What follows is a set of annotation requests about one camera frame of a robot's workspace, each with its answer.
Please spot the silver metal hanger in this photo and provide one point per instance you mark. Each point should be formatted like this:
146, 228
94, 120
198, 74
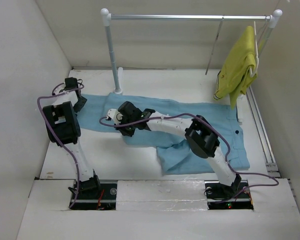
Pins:
214, 45

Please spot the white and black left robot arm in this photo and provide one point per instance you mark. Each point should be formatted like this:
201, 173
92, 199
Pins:
63, 128

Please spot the yellow-green garment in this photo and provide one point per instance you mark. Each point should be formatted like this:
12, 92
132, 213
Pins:
234, 77

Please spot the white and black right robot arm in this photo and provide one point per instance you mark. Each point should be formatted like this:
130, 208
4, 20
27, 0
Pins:
201, 138

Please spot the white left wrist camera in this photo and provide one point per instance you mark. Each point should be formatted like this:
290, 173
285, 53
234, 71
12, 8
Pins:
114, 115

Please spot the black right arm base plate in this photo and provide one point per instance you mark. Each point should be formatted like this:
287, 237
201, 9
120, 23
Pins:
218, 199

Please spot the silver and white clothes rack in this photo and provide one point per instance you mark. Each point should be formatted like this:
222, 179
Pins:
171, 41

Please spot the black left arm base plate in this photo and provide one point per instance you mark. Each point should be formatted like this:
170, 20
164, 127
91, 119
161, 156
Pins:
104, 200

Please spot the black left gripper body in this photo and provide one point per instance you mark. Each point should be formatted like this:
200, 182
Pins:
79, 105

